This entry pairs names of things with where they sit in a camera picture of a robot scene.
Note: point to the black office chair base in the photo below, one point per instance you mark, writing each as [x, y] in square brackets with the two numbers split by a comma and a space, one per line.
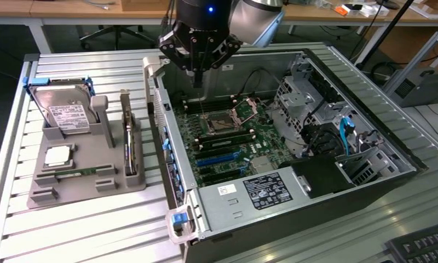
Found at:
[115, 33]

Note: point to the hard disk with blue carrier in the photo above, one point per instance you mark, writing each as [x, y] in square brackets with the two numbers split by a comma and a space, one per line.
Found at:
[65, 101]

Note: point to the small white box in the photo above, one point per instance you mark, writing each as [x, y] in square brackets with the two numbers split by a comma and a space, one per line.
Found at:
[374, 11]

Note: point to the green RAM stick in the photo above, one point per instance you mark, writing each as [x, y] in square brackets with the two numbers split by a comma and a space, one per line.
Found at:
[75, 172]

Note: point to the installed black RAM stick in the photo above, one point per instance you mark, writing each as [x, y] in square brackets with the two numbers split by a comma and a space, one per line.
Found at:
[227, 142]
[223, 135]

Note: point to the black RAM slot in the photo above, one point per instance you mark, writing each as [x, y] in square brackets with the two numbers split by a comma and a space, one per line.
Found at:
[207, 102]
[211, 108]

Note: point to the black expansion slot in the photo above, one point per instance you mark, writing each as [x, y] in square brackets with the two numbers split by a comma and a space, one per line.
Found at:
[222, 176]
[211, 154]

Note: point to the blue case latch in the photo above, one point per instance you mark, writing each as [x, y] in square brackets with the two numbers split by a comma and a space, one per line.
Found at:
[178, 220]

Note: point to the silver chipset heatsink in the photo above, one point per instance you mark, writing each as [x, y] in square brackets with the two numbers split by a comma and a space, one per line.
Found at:
[261, 165]

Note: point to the silver vented disk bay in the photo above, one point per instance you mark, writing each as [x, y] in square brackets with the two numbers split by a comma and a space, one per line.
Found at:
[365, 172]

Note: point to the metal socket cover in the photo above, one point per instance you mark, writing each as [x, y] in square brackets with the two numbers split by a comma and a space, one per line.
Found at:
[246, 109]

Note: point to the black stand pole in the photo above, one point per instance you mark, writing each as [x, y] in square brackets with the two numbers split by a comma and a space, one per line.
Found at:
[386, 30]

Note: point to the silver CPU chip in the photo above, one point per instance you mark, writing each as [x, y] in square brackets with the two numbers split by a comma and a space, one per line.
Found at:
[58, 156]

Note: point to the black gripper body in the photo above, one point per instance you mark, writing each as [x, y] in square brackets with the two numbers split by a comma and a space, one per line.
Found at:
[203, 22]

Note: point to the thin locking lever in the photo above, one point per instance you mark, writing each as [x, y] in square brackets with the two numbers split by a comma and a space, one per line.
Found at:
[202, 107]

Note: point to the green motherboard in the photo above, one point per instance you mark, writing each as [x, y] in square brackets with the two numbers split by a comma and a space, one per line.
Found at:
[266, 137]

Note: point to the grey plastic parts rack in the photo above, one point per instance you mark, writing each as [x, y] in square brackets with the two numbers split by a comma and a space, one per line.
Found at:
[90, 153]

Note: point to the grey metal cabinet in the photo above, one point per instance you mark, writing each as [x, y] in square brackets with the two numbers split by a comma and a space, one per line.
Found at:
[423, 90]

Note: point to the black plastic shroud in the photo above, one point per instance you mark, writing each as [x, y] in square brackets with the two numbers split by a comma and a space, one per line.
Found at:
[321, 178]

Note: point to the aluminium profile frame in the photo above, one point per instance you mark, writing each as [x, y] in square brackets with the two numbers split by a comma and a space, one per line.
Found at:
[419, 57]

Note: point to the graphics card with black fan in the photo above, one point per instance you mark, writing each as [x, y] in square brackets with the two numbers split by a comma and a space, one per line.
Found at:
[129, 137]

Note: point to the silver metal disk bay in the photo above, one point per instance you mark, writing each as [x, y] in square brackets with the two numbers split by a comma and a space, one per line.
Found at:
[295, 98]

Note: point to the small orange box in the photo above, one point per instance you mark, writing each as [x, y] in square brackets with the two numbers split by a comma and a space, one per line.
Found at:
[341, 11]

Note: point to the black keyboard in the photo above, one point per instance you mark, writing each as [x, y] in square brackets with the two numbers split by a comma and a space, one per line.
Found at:
[423, 246]

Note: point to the CPU socket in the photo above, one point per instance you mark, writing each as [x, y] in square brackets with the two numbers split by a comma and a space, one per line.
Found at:
[218, 124]

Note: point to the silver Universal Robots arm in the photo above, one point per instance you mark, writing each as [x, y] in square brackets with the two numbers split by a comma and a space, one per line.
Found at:
[251, 19]

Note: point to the brown cardboard box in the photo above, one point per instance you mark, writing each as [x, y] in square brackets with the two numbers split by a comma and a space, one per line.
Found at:
[142, 4]

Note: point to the black open PC case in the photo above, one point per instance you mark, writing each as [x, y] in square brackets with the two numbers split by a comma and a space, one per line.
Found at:
[313, 219]

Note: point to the silver power supply unit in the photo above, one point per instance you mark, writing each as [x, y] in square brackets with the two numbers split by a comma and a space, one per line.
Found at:
[222, 208]

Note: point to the wooden desk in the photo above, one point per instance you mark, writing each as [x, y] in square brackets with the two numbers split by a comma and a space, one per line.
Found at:
[6, 11]
[298, 12]

